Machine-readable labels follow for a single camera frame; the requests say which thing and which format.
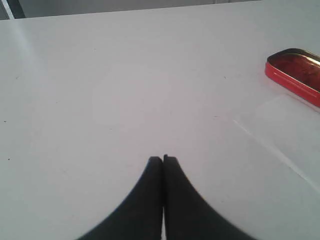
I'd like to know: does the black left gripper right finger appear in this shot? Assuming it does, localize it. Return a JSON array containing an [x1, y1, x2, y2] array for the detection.
[[163, 155, 253, 240]]

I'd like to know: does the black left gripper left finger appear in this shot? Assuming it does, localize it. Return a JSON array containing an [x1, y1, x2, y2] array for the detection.
[[80, 156, 163, 240]]

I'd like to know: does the red ink pad tin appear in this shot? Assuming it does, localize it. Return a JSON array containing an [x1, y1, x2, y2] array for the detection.
[[264, 48, 320, 107]]

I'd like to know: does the white paper sheet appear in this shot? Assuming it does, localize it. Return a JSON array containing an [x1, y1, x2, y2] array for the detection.
[[234, 94, 320, 192]]

